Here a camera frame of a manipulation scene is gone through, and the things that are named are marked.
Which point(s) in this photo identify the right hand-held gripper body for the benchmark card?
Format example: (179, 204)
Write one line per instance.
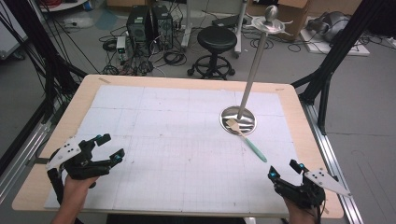
(306, 194)

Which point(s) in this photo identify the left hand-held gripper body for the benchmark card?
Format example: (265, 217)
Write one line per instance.
(70, 151)

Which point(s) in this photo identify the person's right hand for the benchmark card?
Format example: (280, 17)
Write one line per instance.
(300, 215)

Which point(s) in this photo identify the person's left hand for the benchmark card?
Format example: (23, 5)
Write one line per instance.
(76, 189)

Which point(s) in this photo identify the wooden table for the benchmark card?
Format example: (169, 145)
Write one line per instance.
(37, 186)

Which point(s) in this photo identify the white grid mat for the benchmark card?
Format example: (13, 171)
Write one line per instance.
(174, 149)

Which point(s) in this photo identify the strip of brown tape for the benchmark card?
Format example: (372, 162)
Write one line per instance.
(104, 80)

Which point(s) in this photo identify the small grey power supply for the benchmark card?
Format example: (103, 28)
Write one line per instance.
(121, 45)

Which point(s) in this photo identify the metal utensil stand with hooks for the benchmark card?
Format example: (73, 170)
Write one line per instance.
(252, 77)

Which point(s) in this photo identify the black computer tower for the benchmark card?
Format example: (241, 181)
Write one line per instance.
(138, 23)
(162, 26)

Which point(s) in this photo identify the white board on floor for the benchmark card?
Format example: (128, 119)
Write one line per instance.
(342, 48)

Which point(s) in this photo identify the white round table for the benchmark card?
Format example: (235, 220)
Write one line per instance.
(67, 4)

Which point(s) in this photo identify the grey bag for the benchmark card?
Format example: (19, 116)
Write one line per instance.
(330, 25)

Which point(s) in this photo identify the black round stool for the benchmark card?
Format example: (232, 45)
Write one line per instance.
(217, 39)

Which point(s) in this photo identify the cardboard box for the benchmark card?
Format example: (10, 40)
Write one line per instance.
(292, 15)

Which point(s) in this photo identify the flat black device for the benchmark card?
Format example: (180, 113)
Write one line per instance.
(227, 21)

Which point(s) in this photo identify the aluminium rail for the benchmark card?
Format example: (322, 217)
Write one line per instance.
(21, 155)
(330, 155)

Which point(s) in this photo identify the black metal frame stand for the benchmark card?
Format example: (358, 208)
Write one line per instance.
(43, 46)
(339, 43)

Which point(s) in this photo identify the white metal cart frame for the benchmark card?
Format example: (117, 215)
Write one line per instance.
(186, 28)

